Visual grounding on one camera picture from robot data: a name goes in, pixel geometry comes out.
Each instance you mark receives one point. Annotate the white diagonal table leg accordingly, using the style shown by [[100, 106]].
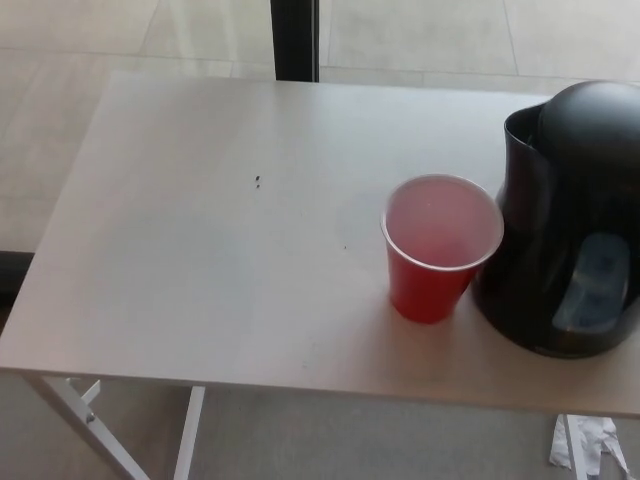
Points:
[[85, 425]]

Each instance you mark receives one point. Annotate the black electric kettle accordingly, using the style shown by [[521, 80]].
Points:
[[555, 200]]

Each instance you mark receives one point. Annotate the red plastic cup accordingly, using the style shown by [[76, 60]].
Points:
[[425, 292]]

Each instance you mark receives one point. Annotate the white table brace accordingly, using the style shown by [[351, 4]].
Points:
[[90, 391]]

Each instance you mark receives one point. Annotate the black vertical post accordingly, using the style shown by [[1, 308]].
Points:
[[295, 40]]

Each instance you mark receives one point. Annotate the crumpled white paper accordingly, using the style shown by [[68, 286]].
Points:
[[597, 440]]

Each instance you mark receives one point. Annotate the white straight table leg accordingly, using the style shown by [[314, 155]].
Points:
[[575, 450], [189, 435]]

